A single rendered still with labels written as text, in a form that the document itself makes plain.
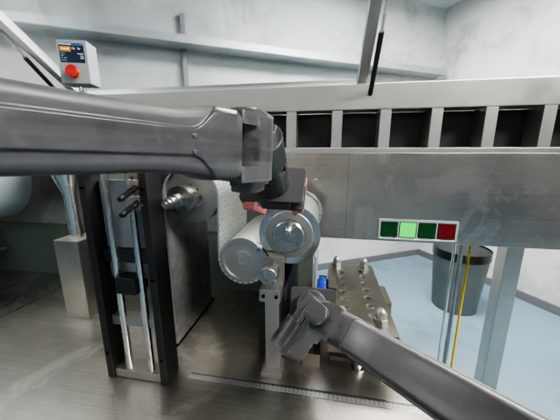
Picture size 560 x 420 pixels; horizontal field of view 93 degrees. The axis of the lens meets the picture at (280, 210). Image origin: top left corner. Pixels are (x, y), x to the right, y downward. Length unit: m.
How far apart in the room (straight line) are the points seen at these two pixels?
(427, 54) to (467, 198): 3.26
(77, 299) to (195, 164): 0.96
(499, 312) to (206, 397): 1.15
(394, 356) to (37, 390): 0.80
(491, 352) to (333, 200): 0.95
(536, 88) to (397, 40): 2.88
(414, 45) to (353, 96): 3.12
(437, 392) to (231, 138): 0.33
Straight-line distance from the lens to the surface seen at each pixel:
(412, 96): 0.99
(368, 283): 0.94
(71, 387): 0.90
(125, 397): 0.82
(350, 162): 0.94
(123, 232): 0.70
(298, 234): 0.62
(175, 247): 0.80
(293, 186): 0.42
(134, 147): 0.20
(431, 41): 4.24
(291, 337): 0.54
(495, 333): 1.49
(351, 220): 0.97
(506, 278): 1.39
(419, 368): 0.39
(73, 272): 1.10
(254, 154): 0.27
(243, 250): 0.69
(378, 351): 0.42
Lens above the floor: 1.44
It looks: 12 degrees down
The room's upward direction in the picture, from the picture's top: straight up
